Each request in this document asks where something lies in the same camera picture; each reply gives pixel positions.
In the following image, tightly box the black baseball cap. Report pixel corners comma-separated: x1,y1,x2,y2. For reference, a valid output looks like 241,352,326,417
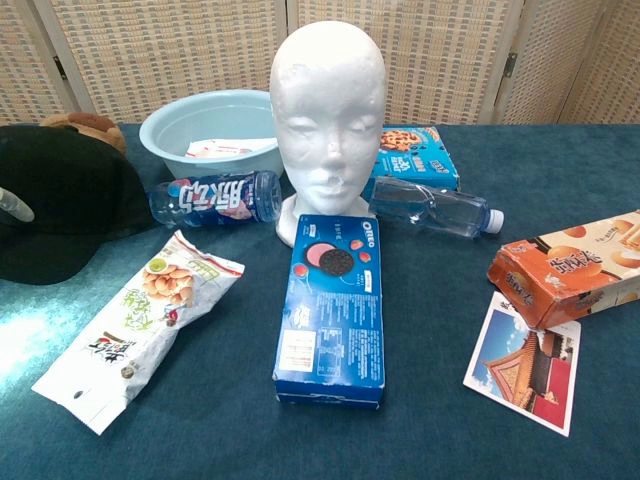
0,123,156,286

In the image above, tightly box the blue Oreo cookie box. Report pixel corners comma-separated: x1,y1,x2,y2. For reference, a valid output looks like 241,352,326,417
271,213,387,410

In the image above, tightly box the blue labelled drink bottle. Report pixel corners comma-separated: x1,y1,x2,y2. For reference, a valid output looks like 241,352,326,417
148,169,284,229

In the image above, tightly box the clear plastic water bottle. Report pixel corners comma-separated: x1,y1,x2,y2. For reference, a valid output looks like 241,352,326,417
367,174,505,240

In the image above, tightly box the blue chocolate chip cookie box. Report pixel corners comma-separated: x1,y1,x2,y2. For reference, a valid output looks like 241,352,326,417
379,125,461,192

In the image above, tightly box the white and pink packet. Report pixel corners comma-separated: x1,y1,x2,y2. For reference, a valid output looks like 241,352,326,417
183,138,256,160

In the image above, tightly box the white foam mannequin head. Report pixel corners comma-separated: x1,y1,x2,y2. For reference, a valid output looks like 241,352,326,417
268,22,389,249

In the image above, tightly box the light blue plastic basin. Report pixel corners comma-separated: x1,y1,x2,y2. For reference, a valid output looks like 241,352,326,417
138,88,279,180

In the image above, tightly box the white nut snack bag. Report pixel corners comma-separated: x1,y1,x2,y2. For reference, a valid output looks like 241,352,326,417
31,230,246,436

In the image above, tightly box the orange egg roll box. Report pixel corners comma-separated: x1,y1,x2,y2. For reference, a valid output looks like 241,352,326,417
487,209,640,330

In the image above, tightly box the palace roof postcard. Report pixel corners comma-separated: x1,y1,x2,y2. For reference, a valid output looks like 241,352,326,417
462,291,583,439

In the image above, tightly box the teal table cloth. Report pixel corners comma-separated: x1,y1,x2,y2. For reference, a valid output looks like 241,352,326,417
0,122,640,480

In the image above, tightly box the brown plush toy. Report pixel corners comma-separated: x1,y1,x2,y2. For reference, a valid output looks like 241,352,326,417
39,111,128,156

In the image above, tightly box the woven folding screen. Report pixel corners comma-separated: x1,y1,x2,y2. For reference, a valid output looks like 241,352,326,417
0,0,640,127

